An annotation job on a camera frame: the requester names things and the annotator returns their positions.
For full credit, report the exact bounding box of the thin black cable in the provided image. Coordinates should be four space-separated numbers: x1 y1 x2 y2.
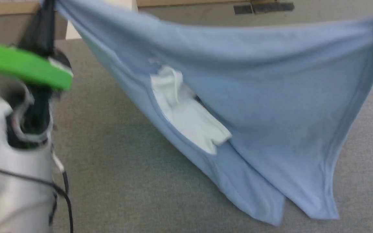
0 162 74 233

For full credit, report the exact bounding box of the dark metal floor plate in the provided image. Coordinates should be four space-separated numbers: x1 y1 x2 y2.
233 1 295 15

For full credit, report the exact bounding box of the light blue white-sleeved garment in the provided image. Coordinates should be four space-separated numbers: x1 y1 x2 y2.
40 0 373 226

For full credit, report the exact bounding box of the light wooden base board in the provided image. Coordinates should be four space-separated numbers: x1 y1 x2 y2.
0 0 252 17

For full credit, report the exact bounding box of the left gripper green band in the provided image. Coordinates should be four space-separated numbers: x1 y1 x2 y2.
0 0 74 97

